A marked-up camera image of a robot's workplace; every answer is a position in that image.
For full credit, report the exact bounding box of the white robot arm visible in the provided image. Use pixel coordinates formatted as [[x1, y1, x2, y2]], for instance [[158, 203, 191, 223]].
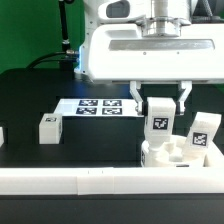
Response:
[[75, 0, 224, 115]]

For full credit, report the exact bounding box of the white U-shaped barrier wall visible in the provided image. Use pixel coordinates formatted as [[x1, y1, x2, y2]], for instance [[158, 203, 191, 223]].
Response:
[[0, 126, 224, 196]]

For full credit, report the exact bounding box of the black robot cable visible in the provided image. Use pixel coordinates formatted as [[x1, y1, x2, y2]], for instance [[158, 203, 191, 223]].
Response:
[[25, 0, 81, 70]]

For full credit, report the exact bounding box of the white marker sheet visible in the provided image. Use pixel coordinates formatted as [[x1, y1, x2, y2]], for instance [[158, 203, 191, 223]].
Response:
[[54, 99, 139, 117]]

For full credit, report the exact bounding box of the white round stool seat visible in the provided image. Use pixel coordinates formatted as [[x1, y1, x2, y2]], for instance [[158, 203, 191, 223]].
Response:
[[141, 135, 205, 168]]

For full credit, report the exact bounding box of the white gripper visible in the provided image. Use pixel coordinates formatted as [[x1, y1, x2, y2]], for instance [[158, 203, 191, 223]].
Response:
[[79, 24, 224, 116]]

